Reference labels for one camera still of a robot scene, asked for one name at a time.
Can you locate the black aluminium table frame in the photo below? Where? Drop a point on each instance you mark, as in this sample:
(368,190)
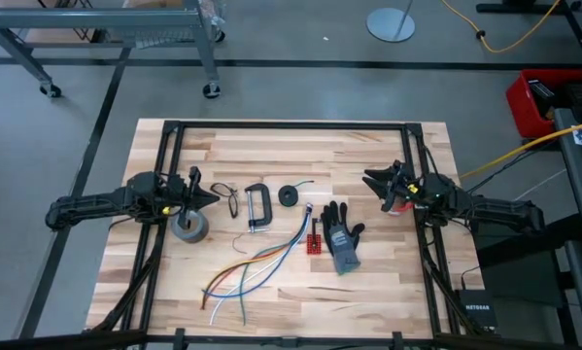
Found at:
(290,125)

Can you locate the red studded toy brick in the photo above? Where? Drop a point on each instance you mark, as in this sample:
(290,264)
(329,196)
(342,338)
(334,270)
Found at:
(314,244)

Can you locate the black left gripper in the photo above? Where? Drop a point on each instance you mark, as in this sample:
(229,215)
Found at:
(179,194)

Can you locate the white tape roll red dispenser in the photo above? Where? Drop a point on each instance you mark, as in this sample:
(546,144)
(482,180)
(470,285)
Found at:
(403,208)

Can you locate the silver lamp stand round base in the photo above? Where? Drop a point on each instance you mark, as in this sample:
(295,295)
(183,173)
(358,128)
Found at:
(387,26)

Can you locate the grey duct tape roll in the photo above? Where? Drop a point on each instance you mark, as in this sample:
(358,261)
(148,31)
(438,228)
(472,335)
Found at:
(198,235)

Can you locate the black C-clamp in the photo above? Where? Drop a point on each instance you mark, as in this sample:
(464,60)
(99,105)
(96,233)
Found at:
(267,206)

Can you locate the black office table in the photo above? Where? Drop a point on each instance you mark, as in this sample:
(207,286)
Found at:
(523,7)

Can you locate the grey metal cart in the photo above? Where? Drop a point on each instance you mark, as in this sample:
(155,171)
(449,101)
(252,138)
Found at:
(91,18)

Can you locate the grey side table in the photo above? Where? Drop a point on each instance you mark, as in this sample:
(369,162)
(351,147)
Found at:
(579,194)

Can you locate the black and grey work glove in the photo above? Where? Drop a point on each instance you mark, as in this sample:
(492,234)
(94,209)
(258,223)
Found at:
(341,243)

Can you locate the black Netgear network switch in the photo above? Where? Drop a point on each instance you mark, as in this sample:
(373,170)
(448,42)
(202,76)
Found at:
(476,311)

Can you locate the black framed safety glasses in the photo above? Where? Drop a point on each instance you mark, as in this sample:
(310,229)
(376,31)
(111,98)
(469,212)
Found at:
(234,204)

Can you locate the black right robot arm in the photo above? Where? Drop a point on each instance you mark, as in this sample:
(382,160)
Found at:
(494,209)

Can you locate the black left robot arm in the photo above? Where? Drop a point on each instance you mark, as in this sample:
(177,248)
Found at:
(91,204)

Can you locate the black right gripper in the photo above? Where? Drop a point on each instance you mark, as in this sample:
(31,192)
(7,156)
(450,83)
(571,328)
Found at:
(409,192)

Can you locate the red plastic bin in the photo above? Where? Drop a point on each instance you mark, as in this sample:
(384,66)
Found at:
(519,112)

